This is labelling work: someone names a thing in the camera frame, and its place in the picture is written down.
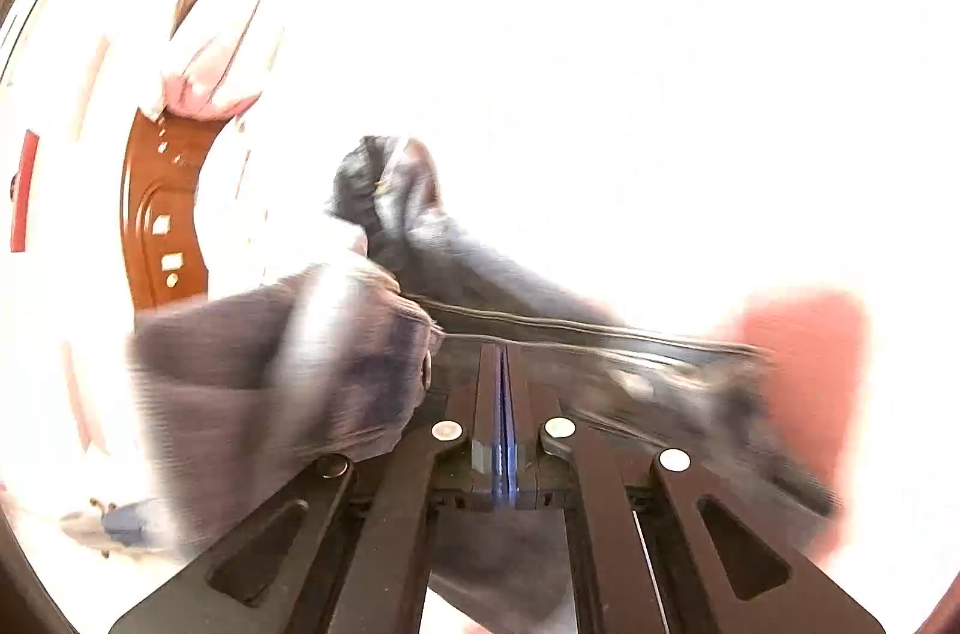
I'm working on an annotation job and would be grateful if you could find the blue cloth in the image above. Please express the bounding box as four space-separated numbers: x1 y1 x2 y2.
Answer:
101 499 177 552

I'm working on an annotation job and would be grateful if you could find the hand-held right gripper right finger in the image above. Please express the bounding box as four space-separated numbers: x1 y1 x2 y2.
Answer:
508 344 887 634

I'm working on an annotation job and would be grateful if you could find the pink hanging cloth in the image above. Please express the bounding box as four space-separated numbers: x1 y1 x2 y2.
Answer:
161 0 280 121

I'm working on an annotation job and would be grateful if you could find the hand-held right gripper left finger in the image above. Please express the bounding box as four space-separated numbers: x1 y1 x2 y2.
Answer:
109 344 503 634

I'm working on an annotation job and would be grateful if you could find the brown wooden door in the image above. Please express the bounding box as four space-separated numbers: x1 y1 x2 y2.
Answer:
120 105 226 313

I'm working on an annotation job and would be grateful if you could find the pink blanket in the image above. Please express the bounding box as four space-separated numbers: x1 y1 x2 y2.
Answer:
720 293 871 567

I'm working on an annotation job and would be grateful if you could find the red strip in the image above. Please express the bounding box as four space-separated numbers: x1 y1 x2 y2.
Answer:
10 130 40 253

